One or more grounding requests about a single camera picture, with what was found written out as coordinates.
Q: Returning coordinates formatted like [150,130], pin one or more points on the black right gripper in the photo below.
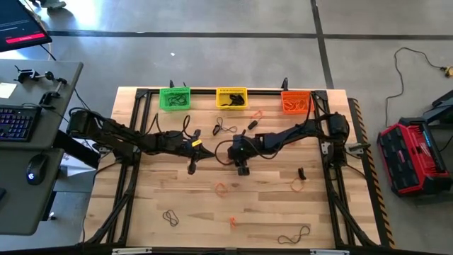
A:
[244,147]

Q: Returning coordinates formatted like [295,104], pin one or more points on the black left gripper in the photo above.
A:
[194,148]

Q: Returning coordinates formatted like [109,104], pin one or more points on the thin black rubber band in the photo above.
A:
[173,104]
[300,236]
[230,129]
[182,97]
[178,101]
[175,223]

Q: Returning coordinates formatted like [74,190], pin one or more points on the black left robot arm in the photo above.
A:
[113,131]

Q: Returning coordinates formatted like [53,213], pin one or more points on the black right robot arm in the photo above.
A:
[293,132]

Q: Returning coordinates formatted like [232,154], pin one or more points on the wide orange rubber band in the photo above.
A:
[233,222]

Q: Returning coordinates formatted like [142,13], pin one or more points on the yellow tape tag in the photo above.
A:
[196,143]

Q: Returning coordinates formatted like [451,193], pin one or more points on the yellow plastic basket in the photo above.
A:
[221,92]

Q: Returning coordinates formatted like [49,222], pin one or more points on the green plastic basket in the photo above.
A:
[163,106]

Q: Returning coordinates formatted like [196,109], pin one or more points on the orange plastic basket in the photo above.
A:
[286,95]

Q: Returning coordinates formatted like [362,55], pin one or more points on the black desk leg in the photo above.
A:
[76,148]

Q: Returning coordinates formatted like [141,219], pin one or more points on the white paper sheet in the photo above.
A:
[76,168]

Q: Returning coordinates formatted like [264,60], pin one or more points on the black yellow hazard strip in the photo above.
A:
[378,193]

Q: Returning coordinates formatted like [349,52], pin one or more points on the red black tool case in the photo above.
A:
[407,156]

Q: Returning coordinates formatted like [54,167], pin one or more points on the black desk clamp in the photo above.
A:
[49,95]
[24,74]

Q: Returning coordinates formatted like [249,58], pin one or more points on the black computer mouse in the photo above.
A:
[37,166]

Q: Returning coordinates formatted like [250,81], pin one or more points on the grey desk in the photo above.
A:
[21,198]

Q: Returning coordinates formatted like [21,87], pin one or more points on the backlit black keyboard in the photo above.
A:
[17,124]

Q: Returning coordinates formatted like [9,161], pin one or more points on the black floor equipment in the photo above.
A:
[440,106]

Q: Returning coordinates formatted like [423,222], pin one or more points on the white paper note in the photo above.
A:
[7,90]

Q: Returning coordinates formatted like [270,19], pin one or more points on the monitor with red bar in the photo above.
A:
[17,21]

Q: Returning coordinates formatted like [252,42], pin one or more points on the black aluminium table frame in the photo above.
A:
[205,91]

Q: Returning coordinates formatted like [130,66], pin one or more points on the silver corner bracket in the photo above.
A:
[137,146]
[324,148]

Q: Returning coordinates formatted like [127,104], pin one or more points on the white metal bracket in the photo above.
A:
[329,252]
[131,251]

